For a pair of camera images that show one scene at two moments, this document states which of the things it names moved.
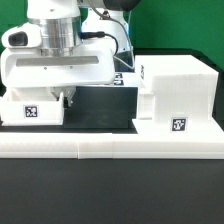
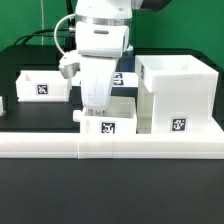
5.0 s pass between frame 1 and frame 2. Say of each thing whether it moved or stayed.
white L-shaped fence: stayed
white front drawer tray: moved
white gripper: moved
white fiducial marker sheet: stayed
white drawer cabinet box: stayed
